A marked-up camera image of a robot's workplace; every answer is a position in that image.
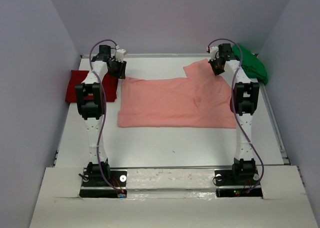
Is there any pink t-shirt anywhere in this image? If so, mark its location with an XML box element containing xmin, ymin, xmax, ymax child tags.
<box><xmin>117</xmin><ymin>59</ymin><xmax>236</xmax><ymax>129</ymax></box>

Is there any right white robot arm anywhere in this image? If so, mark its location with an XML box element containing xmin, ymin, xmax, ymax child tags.
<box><xmin>207</xmin><ymin>43</ymin><xmax>260</xmax><ymax>187</ymax></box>

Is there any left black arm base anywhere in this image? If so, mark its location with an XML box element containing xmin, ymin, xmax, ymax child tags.
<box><xmin>79</xmin><ymin>169</ymin><xmax>127</xmax><ymax>199</ymax></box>

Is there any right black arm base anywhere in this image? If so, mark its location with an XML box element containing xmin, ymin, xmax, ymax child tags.
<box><xmin>212</xmin><ymin>170</ymin><xmax>263</xmax><ymax>198</ymax></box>

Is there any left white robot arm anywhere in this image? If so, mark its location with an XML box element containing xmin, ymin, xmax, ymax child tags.
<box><xmin>75</xmin><ymin>43</ymin><xmax>127</xmax><ymax>188</ymax></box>

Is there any folded red t-shirt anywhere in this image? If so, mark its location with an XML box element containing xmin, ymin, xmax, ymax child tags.
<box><xmin>65</xmin><ymin>70</ymin><xmax>119</xmax><ymax>103</ymax></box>

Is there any green t-shirt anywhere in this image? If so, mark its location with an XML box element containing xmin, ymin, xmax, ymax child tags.
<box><xmin>232</xmin><ymin>44</ymin><xmax>269</xmax><ymax>84</ymax></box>

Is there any white foam strip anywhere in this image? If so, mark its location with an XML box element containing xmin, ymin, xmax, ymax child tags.
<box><xmin>126</xmin><ymin>169</ymin><xmax>216</xmax><ymax>190</ymax></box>

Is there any back aluminium rail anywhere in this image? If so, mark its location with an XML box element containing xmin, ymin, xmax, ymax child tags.
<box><xmin>125</xmin><ymin>53</ymin><xmax>210</xmax><ymax>59</ymax></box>

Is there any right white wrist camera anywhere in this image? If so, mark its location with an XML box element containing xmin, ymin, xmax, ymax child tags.
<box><xmin>207</xmin><ymin>46</ymin><xmax>219</xmax><ymax>61</ymax></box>

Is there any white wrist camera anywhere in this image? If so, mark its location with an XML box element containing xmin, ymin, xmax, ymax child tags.
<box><xmin>207</xmin><ymin>46</ymin><xmax>219</xmax><ymax>61</ymax></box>
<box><xmin>115</xmin><ymin>48</ymin><xmax>128</xmax><ymax>63</ymax></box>

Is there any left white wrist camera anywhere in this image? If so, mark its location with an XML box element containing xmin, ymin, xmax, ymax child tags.
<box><xmin>115</xmin><ymin>48</ymin><xmax>128</xmax><ymax>63</ymax></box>

